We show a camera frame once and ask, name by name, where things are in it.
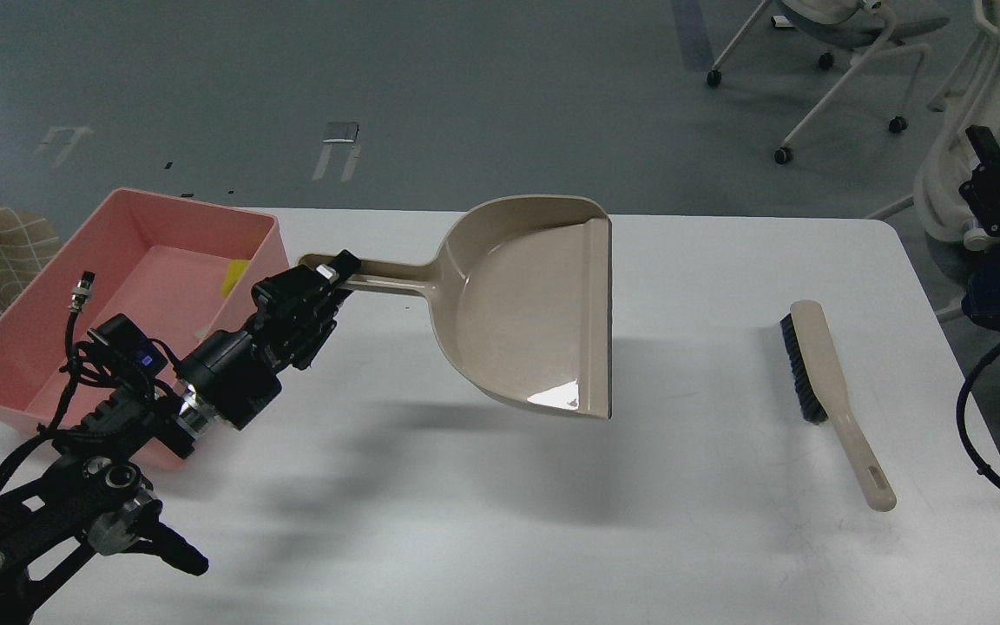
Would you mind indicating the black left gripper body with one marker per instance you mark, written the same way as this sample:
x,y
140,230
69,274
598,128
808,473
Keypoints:
x,y
237,373

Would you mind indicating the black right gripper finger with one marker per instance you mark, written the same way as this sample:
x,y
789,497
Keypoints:
x,y
982,190

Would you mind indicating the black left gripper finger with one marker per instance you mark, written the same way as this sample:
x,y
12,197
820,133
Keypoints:
x,y
304,347
289,302

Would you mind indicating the yellow sponge piece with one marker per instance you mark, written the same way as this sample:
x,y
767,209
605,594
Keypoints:
x,y
234,271

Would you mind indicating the beige plastic dustpan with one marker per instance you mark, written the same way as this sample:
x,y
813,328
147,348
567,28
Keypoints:
x,y
520,299

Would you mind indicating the beige hand brush black bristles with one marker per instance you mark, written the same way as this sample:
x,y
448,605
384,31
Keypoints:
x,y
822,392

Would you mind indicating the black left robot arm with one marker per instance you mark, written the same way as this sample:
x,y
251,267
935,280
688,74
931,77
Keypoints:
x,y
73,491

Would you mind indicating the pink plastic bin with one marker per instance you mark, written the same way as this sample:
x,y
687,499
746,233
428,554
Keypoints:
x,y
158,260

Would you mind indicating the grey office chair white legs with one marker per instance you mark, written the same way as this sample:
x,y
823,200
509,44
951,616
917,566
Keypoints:
x,y
869,31

